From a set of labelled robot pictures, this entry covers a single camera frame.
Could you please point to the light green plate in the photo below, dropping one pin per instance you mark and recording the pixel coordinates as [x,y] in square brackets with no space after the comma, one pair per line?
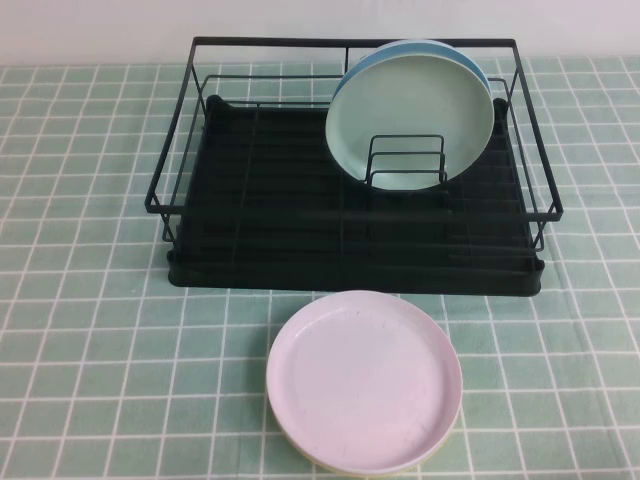
[400,100]

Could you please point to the yellow plate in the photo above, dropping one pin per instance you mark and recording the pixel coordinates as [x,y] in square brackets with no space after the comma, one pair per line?
[340,475]

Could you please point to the pink plate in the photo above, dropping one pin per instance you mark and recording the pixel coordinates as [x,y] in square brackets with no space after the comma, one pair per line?
[360,380]

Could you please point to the blue plate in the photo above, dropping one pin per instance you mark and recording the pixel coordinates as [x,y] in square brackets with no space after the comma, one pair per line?
[472,64]

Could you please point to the black dish drying rack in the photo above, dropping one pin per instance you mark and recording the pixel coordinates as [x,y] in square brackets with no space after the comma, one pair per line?
[280,250]

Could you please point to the green checked tablecloth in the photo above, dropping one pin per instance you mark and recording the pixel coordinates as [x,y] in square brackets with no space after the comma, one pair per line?
[75,350]

